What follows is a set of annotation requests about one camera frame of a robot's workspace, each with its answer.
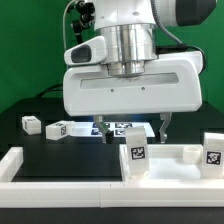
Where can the white square tabletop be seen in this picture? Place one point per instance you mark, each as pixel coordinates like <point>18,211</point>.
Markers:
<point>167,162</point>

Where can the white U-shaped obstacle fence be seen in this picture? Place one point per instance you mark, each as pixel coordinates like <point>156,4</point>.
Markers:
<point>143,193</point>

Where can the white fiducial tag sheet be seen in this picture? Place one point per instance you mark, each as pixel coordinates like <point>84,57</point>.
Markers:
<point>89,129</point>

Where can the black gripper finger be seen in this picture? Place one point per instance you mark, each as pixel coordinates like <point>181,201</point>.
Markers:
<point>107,135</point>
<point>166,119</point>

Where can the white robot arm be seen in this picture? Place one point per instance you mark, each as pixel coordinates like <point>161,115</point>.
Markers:
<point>123,71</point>

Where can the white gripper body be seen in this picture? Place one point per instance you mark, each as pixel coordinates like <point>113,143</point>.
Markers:
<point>169,84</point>

